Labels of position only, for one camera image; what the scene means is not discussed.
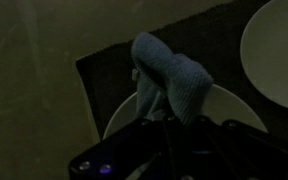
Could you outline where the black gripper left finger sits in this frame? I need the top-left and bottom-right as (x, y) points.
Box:
(68, 118), (165, 180)

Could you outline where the black placemat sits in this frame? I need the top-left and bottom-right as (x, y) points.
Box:
(76, 0), (288, 140)

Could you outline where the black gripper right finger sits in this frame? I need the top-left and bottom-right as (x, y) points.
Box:
(184, 116), (288, 180)

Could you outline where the small white plate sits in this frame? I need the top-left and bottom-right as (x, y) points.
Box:
(240, 0), (288, 108)

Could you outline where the large white plate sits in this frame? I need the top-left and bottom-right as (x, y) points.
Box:
(103, 84), (267, 139)

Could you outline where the blue towel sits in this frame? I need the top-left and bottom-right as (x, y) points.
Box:
(131, 32), (213, 125)

